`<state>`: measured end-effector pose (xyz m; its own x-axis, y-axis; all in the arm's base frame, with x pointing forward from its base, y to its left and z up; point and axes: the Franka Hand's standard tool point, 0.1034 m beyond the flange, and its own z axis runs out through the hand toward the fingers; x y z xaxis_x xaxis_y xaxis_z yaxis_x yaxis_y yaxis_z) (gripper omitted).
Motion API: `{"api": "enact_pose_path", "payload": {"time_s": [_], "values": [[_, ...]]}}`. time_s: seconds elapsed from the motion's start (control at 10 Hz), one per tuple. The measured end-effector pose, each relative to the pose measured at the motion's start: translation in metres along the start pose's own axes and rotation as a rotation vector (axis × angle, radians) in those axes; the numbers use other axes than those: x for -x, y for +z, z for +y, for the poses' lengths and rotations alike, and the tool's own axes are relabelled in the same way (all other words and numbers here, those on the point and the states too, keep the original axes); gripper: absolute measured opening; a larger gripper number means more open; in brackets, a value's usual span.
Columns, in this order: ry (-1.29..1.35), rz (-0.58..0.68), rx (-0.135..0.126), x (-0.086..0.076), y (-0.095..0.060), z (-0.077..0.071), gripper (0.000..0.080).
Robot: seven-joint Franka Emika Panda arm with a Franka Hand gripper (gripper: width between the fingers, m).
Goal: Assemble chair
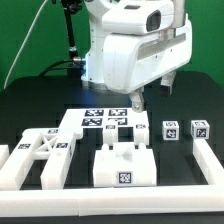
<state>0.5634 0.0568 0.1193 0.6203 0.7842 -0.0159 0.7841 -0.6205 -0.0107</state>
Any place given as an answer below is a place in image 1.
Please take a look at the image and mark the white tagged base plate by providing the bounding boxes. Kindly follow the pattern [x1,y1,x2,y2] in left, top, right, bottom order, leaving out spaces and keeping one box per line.
[59,108,149,129]

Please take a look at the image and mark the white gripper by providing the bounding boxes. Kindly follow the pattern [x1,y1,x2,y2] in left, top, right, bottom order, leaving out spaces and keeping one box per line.
[103,19,192,112]

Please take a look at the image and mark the white U-shaped obstacle fence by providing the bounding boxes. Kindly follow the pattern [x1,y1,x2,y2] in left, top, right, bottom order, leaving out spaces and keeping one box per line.
[0,139,224,217]

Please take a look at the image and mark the white tagged cube right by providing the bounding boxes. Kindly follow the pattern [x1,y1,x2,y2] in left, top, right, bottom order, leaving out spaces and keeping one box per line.
[191,120,210,139]

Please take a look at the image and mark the black cables at base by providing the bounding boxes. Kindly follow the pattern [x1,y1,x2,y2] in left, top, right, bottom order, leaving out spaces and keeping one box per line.
[39,57,87,78]

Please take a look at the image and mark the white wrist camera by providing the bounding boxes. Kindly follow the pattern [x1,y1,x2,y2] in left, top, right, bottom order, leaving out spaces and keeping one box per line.
[102,0,174,35]

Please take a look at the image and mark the white part at left edge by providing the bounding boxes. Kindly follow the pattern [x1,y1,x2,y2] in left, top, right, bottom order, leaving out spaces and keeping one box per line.
[0,145,9,169]

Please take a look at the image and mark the white cable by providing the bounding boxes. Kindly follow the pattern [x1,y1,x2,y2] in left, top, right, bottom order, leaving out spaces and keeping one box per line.
[3,0,50,90]

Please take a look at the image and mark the white chair back frame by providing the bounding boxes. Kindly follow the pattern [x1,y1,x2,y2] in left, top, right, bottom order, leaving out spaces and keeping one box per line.
[0,128,77,191]

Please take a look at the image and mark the black camera stand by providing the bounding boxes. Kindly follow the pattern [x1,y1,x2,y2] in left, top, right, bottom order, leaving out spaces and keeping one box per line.
[60,0,82,77]

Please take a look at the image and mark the white tagged cube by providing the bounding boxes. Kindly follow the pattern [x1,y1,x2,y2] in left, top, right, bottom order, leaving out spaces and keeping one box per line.
[162,121,179,140]
[191,120,210,139]

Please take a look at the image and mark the white chair seat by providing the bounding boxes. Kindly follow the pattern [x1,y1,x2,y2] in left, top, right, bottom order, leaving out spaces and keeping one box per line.
[93,142,157,187]

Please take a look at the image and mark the white tagged cube left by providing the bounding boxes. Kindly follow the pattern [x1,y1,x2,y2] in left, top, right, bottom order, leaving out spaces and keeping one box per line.
[162,121,179,140]

